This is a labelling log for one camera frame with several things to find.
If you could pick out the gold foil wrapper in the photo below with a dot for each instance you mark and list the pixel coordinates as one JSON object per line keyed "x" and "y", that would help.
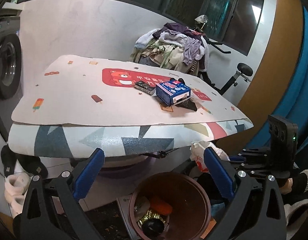
{"x": 149, "y": 215}

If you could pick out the person right hand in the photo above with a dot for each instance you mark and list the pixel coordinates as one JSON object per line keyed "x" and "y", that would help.
{"x": 287, "y": 188}

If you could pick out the patterned play mat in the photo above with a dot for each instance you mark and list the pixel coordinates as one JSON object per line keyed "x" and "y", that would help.
{"x": 78, "y": 104}

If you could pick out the blue white tissue box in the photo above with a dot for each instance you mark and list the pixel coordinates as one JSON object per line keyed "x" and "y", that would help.
{"x": 173, "y": 92}

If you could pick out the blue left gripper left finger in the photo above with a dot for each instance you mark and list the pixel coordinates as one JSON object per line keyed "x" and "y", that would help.
{"x": 85, "y": 173}

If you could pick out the white plastic bag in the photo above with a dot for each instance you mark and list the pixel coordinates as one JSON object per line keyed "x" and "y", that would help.
{"x": 197, "y": 154}

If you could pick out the black slipper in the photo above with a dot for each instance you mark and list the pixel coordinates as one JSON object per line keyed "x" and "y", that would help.
{"x": 31, "y": 164}

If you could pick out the pile of clothes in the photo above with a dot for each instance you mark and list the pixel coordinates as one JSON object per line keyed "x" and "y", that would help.
{"x": 173, "y": 47}

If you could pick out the black exercise bike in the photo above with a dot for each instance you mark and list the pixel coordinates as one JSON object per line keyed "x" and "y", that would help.
{"x": 217, "y": 71}

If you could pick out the small dark patterned box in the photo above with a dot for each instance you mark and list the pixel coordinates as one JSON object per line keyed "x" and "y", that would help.
{"x": 144, "y": 87}

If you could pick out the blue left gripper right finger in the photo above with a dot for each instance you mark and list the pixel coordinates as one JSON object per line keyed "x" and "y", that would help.
{"x": 222, "y": 173}

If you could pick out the black round lid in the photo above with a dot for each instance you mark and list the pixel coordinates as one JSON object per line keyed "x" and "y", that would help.
{"x": 153, "y": 227}

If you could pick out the brown trash bin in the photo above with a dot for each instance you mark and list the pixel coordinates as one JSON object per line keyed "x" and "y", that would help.
{"x": 191, "y": 213}

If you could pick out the beige fuzzy slipper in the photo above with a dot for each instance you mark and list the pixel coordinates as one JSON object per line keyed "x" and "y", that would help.
{"x": 16, "y": 186}

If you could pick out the grey washing machine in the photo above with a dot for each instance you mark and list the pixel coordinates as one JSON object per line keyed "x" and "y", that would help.
{"x": 10, "y": 56}

